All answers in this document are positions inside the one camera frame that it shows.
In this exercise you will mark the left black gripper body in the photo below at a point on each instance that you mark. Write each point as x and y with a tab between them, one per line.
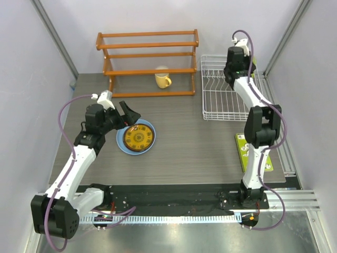
113	120

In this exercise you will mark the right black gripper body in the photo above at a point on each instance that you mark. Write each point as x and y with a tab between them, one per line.
246	60

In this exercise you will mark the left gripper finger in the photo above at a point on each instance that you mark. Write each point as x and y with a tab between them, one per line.
130	117
124	107

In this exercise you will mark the blue plate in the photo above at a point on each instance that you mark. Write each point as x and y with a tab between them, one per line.
120	143

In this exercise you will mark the brown yellow plate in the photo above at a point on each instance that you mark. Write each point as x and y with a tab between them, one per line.
138	137

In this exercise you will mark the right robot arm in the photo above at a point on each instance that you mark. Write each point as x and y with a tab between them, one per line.
262	126

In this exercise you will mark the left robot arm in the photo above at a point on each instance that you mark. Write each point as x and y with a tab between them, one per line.
58	211

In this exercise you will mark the orange wooden shelf rack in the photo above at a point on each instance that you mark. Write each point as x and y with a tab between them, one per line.
149	53

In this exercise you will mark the yellow ceramic mug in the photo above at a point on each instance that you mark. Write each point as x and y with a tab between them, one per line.
163	80

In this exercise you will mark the green booklet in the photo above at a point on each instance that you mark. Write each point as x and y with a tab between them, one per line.
243	151

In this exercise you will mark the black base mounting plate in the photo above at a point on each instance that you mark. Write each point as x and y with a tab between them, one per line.
175	200

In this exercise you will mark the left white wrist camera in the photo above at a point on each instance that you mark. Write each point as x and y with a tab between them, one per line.
104	99

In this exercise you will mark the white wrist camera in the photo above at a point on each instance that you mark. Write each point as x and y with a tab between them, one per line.
104	99
242	43

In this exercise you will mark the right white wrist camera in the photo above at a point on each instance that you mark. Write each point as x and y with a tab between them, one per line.
242	43

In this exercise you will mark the white wire dish rack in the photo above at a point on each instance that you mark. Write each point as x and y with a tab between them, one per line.
219	101

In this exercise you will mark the white slotted cable duct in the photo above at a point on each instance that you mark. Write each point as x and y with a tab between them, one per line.
93	218

